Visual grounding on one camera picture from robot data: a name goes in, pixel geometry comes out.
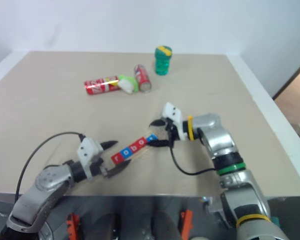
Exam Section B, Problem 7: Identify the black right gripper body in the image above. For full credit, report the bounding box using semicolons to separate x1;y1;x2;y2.
164;119;178;149

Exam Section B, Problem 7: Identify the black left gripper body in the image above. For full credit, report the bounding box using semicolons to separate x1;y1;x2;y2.
89;157;109;178

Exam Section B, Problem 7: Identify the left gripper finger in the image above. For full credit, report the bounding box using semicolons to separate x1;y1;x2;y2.
106;159;132;179
99;140;119;151

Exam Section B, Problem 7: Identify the blue letter block t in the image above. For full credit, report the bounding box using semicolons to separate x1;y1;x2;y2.
145;133;158;145

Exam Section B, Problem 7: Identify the red letter block r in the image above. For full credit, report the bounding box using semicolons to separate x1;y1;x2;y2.
110;152;124;165

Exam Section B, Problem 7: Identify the blue letter block o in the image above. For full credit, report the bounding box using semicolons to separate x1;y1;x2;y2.
119;147;132;161

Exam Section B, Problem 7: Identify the red letter block o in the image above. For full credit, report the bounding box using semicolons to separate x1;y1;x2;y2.
135;137;149;150

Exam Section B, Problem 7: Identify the wooden letter tray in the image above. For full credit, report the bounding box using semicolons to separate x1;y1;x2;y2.
110;124;167;167

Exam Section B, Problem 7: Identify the red letter block b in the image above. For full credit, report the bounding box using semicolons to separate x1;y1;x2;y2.
127;142;141;155

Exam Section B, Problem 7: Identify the red soda can silver end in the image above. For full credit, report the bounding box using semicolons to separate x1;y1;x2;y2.
133;64;152;94

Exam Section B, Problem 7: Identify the green and white plastic toy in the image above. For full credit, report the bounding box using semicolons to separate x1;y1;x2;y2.
117;74;139;95

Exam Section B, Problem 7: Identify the red soda can yellow end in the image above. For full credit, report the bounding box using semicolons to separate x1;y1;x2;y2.
84;75;121;97

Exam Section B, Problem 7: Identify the green plastic bottle yellow lid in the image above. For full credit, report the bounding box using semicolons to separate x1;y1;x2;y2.
153;45;173;76

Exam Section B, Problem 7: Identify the orange plastic object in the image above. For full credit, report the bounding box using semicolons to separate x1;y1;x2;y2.
179;209;194;235
65;212;81;240

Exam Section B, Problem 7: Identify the yellow wrist cable tie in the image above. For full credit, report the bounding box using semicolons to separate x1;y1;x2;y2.
186;115;195;142

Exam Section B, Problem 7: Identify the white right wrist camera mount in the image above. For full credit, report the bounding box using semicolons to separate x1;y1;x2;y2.
161;101;189;141

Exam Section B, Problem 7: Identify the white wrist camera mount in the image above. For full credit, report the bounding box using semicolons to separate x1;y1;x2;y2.
76;136;104;181
161;101;189;141

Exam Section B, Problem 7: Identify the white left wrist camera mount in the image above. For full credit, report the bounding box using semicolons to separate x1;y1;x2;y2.
76;136;104;181

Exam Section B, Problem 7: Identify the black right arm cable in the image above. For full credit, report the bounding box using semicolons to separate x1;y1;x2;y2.
168;143;219;176

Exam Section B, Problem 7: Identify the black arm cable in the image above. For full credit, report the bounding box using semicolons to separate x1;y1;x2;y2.
14;132;86;201
168;143;219;176

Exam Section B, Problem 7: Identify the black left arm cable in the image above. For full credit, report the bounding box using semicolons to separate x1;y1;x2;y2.
14;132;86;201

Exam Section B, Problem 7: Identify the dark brown door frame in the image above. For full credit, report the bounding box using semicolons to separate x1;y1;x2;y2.
272;55;300;101

